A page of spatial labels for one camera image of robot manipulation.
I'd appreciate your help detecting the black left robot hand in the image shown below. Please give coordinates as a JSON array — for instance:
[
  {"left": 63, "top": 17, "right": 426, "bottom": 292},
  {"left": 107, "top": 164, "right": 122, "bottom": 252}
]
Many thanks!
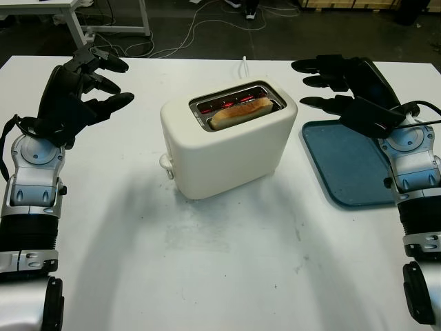
[{"left": 37, "top": 47, "right": 135, "bottom": 132}]

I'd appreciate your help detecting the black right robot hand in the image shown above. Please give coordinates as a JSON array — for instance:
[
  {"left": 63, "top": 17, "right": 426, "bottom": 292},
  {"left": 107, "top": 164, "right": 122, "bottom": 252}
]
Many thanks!
[{"left": 291, "top": 54, "right": 403, "bottom": 114}]

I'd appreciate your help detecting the toast slice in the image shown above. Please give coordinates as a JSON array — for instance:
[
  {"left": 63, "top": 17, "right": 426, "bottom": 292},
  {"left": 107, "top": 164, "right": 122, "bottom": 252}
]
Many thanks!
[{"left": 210, "top": 96, "right": 276, "bottom": 131}]

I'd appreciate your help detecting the white toaster lever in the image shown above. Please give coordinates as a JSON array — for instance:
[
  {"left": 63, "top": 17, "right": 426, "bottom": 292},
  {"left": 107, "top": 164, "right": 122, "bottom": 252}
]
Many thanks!
[{"left": 158, "top": 153, "right": 176, "bottom": 180}]

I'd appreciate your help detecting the white two-slot toaster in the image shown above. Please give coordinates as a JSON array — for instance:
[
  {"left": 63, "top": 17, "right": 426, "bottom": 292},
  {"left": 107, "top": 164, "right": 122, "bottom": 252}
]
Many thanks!
[{"left": 158, "top": 79, "right": 299, "bottom": 201}]

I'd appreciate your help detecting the dark bulky floor object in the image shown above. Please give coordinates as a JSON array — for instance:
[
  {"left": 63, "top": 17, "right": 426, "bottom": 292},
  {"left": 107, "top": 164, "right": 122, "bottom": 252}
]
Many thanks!
[{"left": 392, "top": 0, "right": 431, "bottom": 27}]

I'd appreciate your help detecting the wooden pallet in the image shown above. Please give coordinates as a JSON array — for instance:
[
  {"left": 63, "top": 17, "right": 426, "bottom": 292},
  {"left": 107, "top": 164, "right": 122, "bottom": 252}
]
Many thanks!
[{"left": 299, "top": 0, "right": 396, "bottom": 10}]

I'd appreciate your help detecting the blue plastic tray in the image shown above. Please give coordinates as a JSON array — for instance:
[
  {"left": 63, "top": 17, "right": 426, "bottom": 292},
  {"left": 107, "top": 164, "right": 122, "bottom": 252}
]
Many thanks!
[{"left": 301, "top": 119, "right": 397, "bottom": 209}]

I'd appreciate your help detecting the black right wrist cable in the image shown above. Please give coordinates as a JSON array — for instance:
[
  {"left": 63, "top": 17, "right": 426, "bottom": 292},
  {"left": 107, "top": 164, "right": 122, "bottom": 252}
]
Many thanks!
[{"left": 389, "top": 100, "right": 441, "bottom": 132}]

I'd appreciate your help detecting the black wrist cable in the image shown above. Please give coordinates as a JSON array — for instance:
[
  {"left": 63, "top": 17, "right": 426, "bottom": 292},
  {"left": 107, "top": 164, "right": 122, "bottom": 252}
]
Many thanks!
[
  {"left": 0, "top": 114, "right": 39, "bottom": 182},
  {"left": 389, "top": 100, "right": 441, "bottom": 132}
]

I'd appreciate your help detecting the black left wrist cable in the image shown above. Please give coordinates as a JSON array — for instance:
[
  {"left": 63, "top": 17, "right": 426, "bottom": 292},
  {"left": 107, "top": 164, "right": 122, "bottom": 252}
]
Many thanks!
[{"left": 0, "top": 114, "right": 39, "bottom": 182}]

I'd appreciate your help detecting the white metal-frame desk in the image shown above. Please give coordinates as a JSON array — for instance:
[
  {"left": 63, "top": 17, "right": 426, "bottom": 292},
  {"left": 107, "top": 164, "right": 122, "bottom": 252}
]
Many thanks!
[{"left": 0, "top": 0, "right": 153, "bottom": 56}]

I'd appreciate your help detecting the thin white cable bundle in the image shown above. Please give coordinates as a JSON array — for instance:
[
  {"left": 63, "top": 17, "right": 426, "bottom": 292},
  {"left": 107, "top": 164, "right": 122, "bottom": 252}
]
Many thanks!
[{"left": 92, "top": 32, "right": 156, "bottom": 58}]

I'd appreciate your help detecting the long white floor cable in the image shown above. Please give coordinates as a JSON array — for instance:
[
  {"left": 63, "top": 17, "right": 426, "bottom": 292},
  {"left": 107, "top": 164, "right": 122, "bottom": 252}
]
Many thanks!
[{"left": 150, "top": 0, "right": 301, "bottom": 59}]

